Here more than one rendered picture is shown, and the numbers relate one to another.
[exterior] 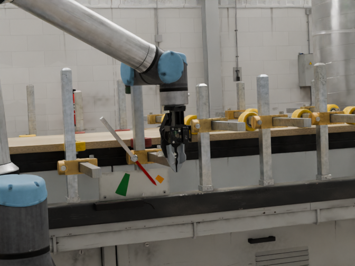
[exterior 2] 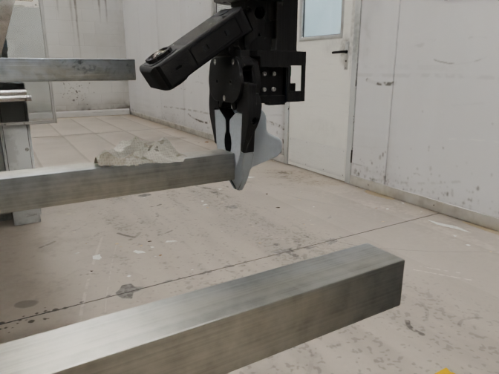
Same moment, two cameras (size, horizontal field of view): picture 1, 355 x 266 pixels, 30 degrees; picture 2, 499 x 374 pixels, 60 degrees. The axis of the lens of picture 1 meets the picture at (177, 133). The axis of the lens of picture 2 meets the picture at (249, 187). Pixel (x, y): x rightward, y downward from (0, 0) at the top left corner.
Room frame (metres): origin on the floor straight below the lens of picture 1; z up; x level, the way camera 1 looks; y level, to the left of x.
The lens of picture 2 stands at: (2.21, 0.48, 0.95)
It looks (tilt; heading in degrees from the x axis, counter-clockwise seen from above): 15 degrees down; 257
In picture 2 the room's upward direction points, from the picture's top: straight up
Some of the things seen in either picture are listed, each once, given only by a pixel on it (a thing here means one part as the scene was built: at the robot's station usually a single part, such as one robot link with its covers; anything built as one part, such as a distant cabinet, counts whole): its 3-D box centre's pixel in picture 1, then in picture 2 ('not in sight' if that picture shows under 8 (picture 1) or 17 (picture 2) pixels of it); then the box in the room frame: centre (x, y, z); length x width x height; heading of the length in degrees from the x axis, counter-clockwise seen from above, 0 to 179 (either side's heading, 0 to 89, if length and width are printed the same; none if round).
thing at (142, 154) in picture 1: (145, 156); not in sight; (2.40, 0.12, 0.85); 0.13 x 0.06 x 0.05; 108
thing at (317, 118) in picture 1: (326, 118); not in sight; (2.63, -0.59, 0.95); 0.13 x 0.06 x 0.05; 108
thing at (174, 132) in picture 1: (176, 125); (254, 50); (2.10, 0.00, 0.97); 0.09 x 0.08 x 0.12; 18
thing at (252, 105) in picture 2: (168, 143); (243, 109); (2.11, 0.03, 0.91); 0.05 x 0.02 x 0.09; 108
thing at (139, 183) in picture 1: (134, 184); not in sight; (2.36, 0.16, 0.75); 0.26 x 0.01 x 0.10; 108
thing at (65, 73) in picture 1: (69, 136); not in sight; (2.32, 0.38, 0.93); 0.03 x 0.03 x 0.48; 18
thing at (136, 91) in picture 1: (139, 145); not in sight; (2.39, 0.14, 0.89); 0.03 x 0.03 x 0.48; 18
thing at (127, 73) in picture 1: (143, 70); not in sight; (2.03, 0.10, 1.14); 0.12 x 0.12 x 0.09; 33
